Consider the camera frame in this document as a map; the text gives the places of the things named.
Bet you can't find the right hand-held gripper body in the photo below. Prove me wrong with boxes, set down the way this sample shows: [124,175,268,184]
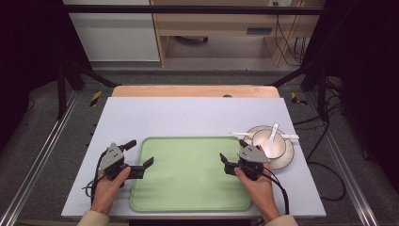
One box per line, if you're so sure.
[236,145,271,182]

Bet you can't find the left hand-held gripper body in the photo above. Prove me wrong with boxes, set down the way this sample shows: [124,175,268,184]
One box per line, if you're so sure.
[98,142,127,182]

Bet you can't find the person's left hand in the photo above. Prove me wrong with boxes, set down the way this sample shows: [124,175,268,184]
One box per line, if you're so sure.
[90,166,132,217]

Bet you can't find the person's right hand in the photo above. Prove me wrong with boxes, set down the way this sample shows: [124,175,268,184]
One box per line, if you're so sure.
[233,167,281,222]

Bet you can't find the white chopstick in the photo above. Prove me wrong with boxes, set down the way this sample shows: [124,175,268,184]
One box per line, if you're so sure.
[231,131,299,138]
[233,132,300,140]

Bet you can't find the white spoon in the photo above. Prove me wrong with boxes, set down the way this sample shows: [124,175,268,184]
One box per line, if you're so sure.
[263,121,280,158]

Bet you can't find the white bowl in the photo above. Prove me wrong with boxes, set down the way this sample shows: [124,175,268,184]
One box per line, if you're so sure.
[251,128,287,160]

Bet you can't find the white plate with dark rim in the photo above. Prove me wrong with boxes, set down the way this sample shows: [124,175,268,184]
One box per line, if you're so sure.
[243,124,295,170]

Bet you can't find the light green tray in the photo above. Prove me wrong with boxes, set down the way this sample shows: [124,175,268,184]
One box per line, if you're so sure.
[129,135,253,213]

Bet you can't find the yellow black tape marker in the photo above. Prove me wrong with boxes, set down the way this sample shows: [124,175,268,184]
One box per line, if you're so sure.
[290,91,309,106]
[89,90,104,108]

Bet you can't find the light wooden table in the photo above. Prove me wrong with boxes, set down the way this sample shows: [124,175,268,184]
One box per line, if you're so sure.
[111,85,280,99]

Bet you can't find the black metal stand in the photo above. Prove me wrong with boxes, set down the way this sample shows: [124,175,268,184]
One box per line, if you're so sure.
[56,57,122,121]
[268,57,331,122]

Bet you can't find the white cabinet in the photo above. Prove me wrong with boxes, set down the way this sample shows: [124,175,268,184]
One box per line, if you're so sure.
[62,0,161,63]

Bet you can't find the wooden desk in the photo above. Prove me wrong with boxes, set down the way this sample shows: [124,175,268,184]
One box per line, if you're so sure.
[150,0,327,68]

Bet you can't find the black curtain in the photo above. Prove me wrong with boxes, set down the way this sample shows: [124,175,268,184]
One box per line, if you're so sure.
[0,0,93,153]
[300,0,399,192]

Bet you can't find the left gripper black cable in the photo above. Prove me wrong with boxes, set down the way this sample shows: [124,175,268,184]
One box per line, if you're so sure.
[81,150,109,205]

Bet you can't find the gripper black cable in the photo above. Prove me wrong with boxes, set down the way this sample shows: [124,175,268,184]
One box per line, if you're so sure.
[81,150,109,205]
[260,166,291,217]

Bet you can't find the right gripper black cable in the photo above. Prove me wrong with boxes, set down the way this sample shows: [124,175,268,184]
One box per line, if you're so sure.
[260,166,291,217]

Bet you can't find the aluminium rail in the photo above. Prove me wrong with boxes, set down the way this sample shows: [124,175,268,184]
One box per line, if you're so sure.
[0,89,80,226]
[305,91,381,226]

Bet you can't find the black floor cables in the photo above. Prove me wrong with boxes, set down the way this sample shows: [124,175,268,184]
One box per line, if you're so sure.
[292,76,348,202]

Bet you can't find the black hanging cables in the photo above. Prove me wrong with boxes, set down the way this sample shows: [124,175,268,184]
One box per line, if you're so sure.
[273,2,308,68]

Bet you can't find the black horizontal frame bar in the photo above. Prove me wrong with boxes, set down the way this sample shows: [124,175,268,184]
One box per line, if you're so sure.
[61,4,327,16]

